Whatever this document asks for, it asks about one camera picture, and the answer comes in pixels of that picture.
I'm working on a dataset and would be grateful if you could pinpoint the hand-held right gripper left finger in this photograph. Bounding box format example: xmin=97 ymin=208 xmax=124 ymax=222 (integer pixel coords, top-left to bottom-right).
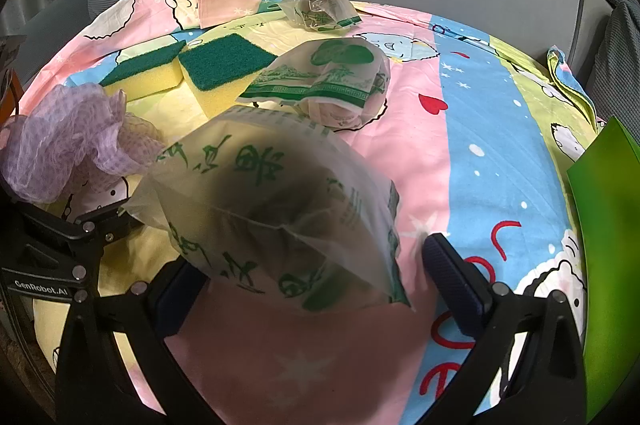
xmin=55 ymin=260 xmax=221 ymax=425

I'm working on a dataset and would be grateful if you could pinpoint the cartoon printed blanket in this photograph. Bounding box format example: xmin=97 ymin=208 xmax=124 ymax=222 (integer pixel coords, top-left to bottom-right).
xmin=20 ymin=0 xmax=608 ymax=425

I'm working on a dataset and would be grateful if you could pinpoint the orange object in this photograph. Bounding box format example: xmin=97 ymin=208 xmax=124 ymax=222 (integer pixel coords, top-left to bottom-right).
xmin=6 ymin=72 xmax=23 ymax=118

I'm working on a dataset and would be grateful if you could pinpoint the yellow and green sponge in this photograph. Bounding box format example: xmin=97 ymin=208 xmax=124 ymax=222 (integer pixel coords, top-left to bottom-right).
xmin=98 ymin=40 xmax=187 ymax=98
xmin=179 ymin=32 xmax=281 ymax=118

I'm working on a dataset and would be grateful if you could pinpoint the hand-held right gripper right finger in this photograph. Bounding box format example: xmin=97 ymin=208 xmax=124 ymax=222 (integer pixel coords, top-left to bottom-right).
xmin=422 ymin=232 xmax=588 ymax=425

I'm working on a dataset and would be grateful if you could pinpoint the green-printed plastic bag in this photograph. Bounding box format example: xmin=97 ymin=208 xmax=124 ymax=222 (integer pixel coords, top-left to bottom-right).
xmin=122 ymin=105 xmax=416 ymax=313
xmin=237 ymin=36 xmax=392 ymax=132
xmin=277 ymin=0 xmax=363 ymax=33

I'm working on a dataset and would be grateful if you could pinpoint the purple crinkled wrapper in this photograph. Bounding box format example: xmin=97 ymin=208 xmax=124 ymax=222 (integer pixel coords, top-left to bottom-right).
xmin=0 ymin=82 xmax=168 ymax=206

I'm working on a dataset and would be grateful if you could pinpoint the green cardboard box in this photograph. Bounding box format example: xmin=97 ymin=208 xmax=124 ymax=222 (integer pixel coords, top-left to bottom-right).
xmin=566 ymin=115 xmax=638 ymax=425

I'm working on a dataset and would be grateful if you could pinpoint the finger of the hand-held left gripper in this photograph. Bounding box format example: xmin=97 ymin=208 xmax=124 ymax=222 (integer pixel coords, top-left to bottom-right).
xmin=20 ymin=202 xmax=147 ymax=248

